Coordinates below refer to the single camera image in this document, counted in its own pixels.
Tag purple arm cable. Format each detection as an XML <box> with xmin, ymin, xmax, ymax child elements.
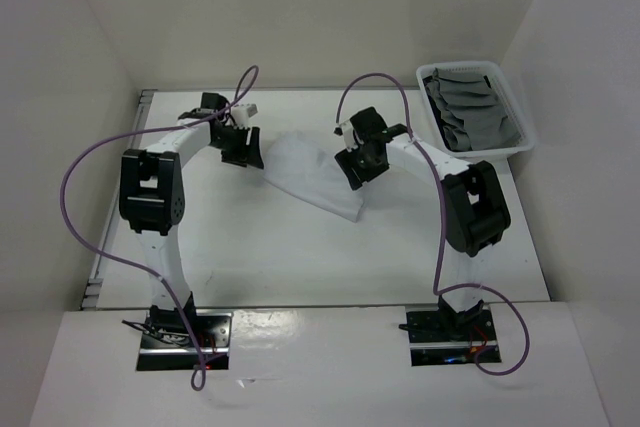
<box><xmin>333</xmin><ymin>72</ymin><xmax>531</xmax><ymax>377</ymax></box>
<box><xmin>59</xmin><ymin>65</ymin><xmax>260</xmax><ymax>392</ymax></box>

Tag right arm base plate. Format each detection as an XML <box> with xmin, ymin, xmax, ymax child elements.
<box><xmin>398</xmin><ymin>306</ymin><xmax>501</xmax><ymax>367</ymax></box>

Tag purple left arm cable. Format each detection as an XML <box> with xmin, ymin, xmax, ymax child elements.
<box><xmin>59</xmin><ymin>65</ymin><xmax>260</xmax><ymax>392</ymax></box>

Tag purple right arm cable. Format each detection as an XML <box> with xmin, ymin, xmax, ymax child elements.
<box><xmin>333</xmin><ymin>72</ymin><xmax>531</xmax><ymax>377</ymax></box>

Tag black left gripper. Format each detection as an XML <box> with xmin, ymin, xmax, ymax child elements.
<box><xmin>211</xmin><ymin>125</ymin><xmax>265</xmax><ymax>170</ymax></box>

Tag white plastic basket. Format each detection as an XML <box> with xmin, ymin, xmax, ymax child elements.
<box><xmin>416</xmin><ymin>61</ymin><xmax>535</xmax><ymax>160</ymax></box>

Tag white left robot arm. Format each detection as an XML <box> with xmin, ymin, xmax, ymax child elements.
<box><xmin>119</xmin><ymin>93</ymin><xmax>264</xmax><ymax>347</ymax></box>

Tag white skirt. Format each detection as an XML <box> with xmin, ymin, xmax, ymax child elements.
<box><xmin>263</xmin><ymin>131</ymin><xmax>364</xmax><ymax>223</ymax></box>

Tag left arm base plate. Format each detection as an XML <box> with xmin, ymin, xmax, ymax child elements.
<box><xmin>135</xmin><ymin>310</ymin><xmax>233</xmax><ymax>372</ymax></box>

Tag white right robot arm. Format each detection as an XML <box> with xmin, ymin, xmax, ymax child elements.
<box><xmin>334</xmin><ymin>107</ymin><xmax>511</xmax><ymax>340</ymax></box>

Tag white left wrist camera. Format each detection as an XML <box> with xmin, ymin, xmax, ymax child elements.
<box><xmin>229</xmin><ymin>103</ymin><xmax>258</xmax><ymax>130</ymax></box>

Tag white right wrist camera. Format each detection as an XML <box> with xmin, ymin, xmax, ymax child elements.
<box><xmin>334</xmin><ymin>120</ymin><xmax>360</xmax><ymax>151</ymax></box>

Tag grey skirts in basket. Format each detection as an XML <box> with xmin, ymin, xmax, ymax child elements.
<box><xmin>423</xmin><ymin>68</ymin><xmax>521</xmax><ymax>152</ymax></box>

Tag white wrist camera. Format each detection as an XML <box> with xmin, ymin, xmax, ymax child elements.
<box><xmin>334</xmin><ymin>120</ymin><xmax>360</xmax><ymax>151</ymax></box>
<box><xmin>229</xmin><ymin>103</ymin><xmax>258</xmax><ymax>130</ymax></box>

